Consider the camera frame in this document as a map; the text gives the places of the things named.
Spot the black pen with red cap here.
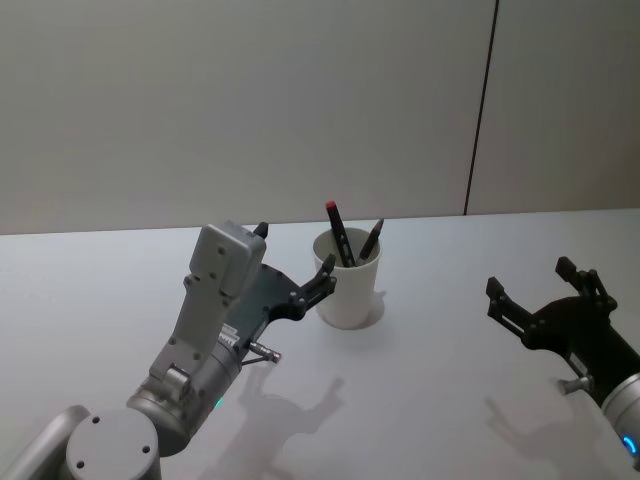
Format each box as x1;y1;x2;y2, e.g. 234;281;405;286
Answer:
324;200;358;268

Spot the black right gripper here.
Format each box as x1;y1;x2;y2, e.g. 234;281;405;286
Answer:
485;255;640;399

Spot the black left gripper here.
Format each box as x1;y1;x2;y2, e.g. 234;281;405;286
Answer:
221;220;338;352

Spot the white paper cup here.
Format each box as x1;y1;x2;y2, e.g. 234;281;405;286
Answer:
312;227;383;331

